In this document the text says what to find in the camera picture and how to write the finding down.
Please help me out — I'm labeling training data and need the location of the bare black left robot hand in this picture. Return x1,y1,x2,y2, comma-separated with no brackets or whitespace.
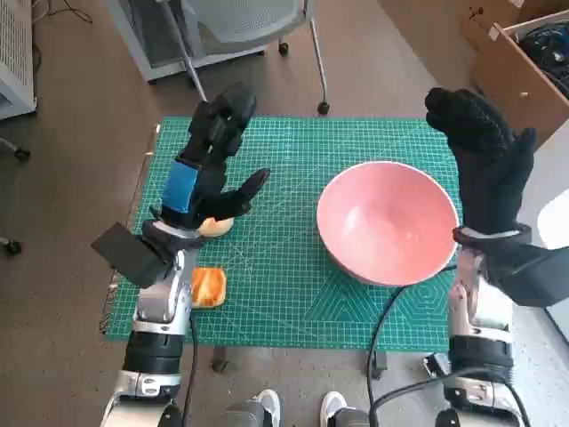
150,82,272,230

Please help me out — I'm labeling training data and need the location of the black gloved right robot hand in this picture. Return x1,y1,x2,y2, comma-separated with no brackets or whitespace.
424,87,538,236

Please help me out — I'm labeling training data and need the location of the pale round toy bread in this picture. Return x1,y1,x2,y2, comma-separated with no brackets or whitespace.
196,216,236,238

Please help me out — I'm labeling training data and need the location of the pink bowl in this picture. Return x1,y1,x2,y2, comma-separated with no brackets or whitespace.
316,161,461,286

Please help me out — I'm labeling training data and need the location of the orange ridged toy bread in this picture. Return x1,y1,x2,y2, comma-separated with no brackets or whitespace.
189,266,228,309

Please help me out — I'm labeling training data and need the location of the white rounded appliance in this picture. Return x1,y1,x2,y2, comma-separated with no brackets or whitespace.
535,189,569,250

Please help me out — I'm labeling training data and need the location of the green cutting mat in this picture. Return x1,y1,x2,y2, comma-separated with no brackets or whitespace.
104,116,466,352

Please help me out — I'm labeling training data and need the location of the grey cabinet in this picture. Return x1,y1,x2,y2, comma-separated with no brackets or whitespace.
106,0,268,85

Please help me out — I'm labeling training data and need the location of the open cardboard box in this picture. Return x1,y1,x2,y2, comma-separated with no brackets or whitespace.
457,0,569,152

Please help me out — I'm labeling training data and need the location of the grey mesh office chair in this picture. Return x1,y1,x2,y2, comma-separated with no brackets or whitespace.
171,0,333,113

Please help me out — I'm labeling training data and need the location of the black office chair base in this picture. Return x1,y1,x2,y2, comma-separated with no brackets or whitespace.
0,136,31,257

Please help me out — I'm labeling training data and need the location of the white perforated cabinet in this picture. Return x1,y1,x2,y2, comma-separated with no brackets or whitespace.
0,0,39,121

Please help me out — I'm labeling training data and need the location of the black table caster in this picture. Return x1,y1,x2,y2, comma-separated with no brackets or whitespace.
366,350,387,381
212,346,230,374

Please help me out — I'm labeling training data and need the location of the person's foot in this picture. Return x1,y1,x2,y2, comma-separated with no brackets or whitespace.
221,389,282,427
319,391,373,427

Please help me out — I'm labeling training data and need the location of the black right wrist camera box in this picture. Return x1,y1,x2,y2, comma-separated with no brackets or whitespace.
484,242,569,308

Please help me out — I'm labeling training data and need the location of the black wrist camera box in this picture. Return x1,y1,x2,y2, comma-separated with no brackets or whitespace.
484,242,569,308
91,222,179,288

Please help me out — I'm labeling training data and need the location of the bundle of dark cables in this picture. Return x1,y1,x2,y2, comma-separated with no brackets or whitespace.
517,21,569,97

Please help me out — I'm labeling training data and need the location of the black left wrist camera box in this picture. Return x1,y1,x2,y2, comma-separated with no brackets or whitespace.
91,222,179,288

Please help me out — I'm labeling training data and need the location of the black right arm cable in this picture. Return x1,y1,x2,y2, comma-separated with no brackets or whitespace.
365,262,533,427

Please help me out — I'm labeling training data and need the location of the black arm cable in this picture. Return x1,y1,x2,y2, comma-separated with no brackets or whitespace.
365,262,533,427
180,316,200,427

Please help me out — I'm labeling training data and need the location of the black cable connector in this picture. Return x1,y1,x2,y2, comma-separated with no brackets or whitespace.
421,352,450,379

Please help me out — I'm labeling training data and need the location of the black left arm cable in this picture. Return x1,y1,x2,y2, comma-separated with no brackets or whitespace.
180,316,200,427

